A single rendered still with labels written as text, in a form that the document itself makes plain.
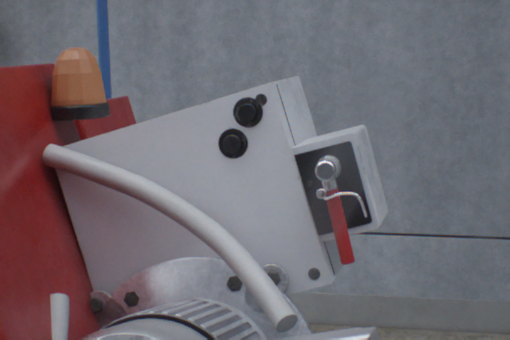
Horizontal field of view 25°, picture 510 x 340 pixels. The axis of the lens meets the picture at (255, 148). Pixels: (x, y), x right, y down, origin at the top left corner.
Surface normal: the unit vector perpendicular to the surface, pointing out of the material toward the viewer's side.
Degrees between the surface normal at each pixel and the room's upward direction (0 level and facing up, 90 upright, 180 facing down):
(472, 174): 90
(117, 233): 90
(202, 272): 81
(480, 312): 90
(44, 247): 70
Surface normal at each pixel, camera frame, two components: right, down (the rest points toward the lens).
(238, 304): -0.18, -0.06
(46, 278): 0.92, -0.32
